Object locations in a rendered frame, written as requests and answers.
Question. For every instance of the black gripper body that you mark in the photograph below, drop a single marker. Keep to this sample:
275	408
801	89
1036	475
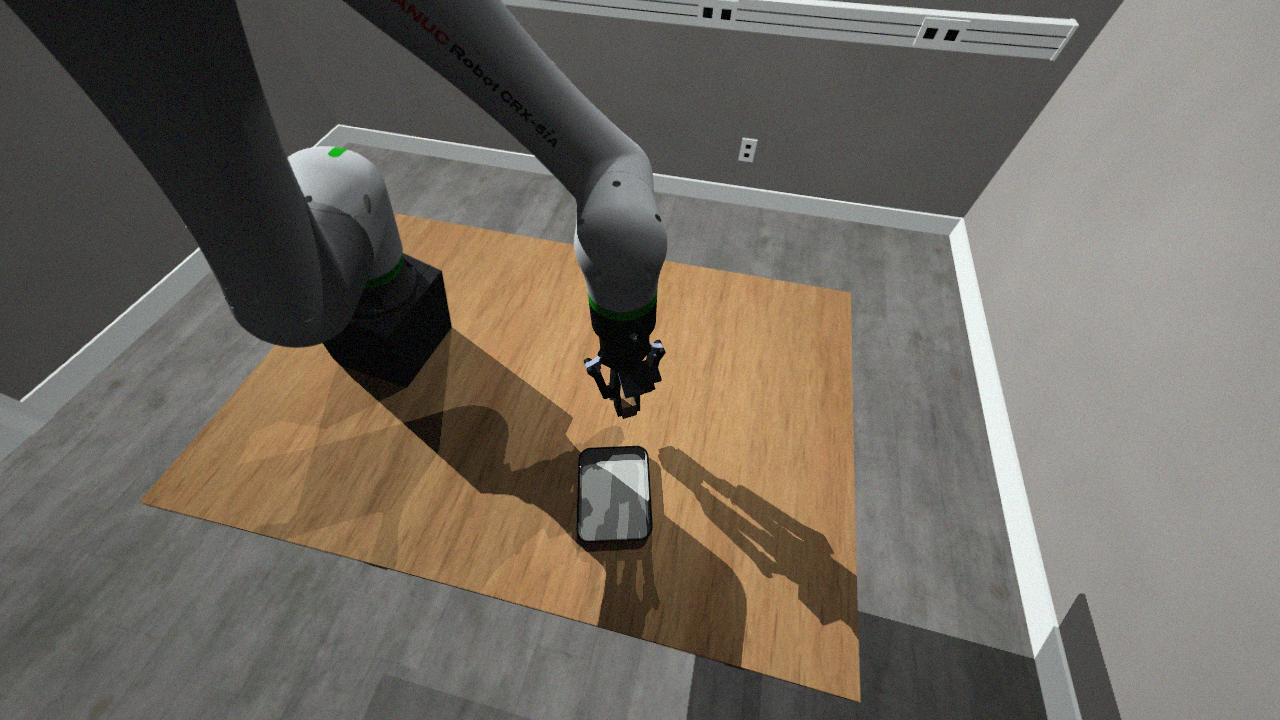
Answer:
622	353

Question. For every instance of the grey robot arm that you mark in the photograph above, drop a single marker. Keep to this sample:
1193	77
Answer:
177	81

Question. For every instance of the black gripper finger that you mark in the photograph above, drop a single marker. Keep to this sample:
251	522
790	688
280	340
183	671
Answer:
653	359
611	391

